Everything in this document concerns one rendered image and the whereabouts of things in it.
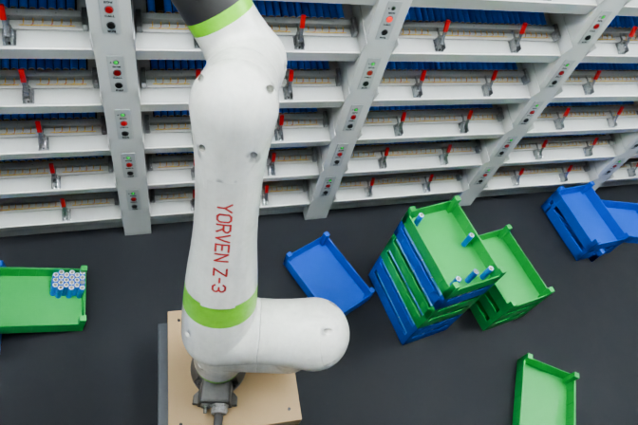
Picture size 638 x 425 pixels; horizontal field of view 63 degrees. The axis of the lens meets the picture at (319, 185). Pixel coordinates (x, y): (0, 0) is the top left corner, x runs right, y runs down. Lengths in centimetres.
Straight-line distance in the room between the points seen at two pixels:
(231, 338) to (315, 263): 123
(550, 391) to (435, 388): 45
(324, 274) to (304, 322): 116
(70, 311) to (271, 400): 79
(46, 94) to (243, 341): 95
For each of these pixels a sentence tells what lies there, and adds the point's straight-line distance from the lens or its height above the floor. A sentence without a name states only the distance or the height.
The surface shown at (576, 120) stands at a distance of 235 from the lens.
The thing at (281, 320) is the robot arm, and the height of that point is 96.
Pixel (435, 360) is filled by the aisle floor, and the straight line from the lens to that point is 204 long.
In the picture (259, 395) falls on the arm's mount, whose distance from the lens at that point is 150.
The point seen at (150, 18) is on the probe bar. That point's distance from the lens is 142.
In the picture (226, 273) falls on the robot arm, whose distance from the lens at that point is 75.
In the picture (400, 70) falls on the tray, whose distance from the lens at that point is 173.
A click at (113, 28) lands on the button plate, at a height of 94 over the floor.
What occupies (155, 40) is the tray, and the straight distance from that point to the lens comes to 142.
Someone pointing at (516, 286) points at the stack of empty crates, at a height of 16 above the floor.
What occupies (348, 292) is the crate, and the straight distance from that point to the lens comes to 203.
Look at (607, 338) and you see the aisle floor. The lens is 249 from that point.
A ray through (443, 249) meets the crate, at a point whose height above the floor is 40.
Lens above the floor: 177
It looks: 51 degrees down
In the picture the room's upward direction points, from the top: 19 degrees clockwise
